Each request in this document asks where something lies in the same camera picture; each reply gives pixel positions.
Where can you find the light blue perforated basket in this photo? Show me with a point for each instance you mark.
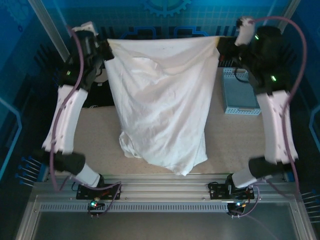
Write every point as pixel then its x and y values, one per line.
pixel 237 97

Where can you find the white t-shirt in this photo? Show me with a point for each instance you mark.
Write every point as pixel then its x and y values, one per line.
pixel 160 100

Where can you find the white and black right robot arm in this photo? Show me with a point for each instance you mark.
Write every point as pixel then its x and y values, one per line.
pixel 277 125

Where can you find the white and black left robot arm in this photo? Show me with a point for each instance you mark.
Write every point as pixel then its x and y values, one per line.
pixel 67 117

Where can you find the folded black t-shirt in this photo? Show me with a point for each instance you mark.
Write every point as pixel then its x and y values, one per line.
pixel 100 95

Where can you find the small board with LEDs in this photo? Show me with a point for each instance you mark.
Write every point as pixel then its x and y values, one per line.
pixel 236 205
pixel 96 205

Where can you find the grey metal front panel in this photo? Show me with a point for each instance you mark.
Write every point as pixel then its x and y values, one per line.
pixel 162 227

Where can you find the aluminium frame post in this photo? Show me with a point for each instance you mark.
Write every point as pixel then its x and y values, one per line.
pixel 47 22
pixel 290 12

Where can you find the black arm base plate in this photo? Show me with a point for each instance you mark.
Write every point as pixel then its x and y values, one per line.
pixel 216 191
pixel 111 190

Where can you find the aluminium mounting rail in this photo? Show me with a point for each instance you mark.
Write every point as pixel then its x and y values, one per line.
pixel 162 187

